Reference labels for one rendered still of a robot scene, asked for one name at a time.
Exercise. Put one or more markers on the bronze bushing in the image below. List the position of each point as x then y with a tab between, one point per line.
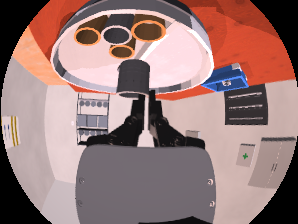
148	32
123	51
88	37

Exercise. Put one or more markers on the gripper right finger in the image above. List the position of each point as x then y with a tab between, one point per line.
159	126

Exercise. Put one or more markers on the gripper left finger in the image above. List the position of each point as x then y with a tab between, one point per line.
125	134

